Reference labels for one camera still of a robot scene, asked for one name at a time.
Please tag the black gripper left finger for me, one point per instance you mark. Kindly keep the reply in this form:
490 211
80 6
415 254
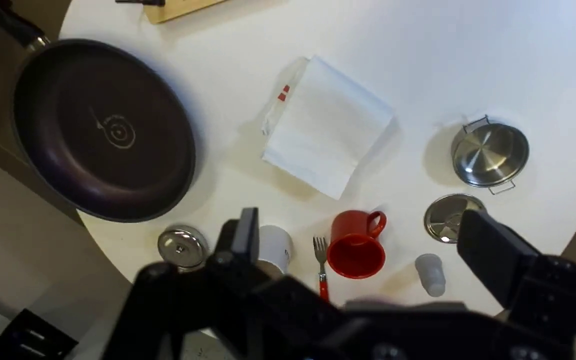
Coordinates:
244 234

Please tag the white towel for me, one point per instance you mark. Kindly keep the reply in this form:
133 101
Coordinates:
329 131

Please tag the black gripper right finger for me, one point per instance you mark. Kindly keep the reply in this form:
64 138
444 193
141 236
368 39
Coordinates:
495 253

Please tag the red ceramic mug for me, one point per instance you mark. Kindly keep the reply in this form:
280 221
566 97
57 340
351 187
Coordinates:
356 251

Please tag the dark nonstick frying pan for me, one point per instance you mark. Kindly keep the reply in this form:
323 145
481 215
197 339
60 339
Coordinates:
108 133

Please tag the flat steel lid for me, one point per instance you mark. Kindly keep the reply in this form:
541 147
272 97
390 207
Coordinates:
444 217

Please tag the wooden board with parts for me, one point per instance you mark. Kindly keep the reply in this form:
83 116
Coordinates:
181 9

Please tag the black wall-mounted holder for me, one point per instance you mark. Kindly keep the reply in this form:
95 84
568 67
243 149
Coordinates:
28 336

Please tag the white printed mug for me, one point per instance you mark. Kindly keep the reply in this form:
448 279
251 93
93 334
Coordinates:
276 245

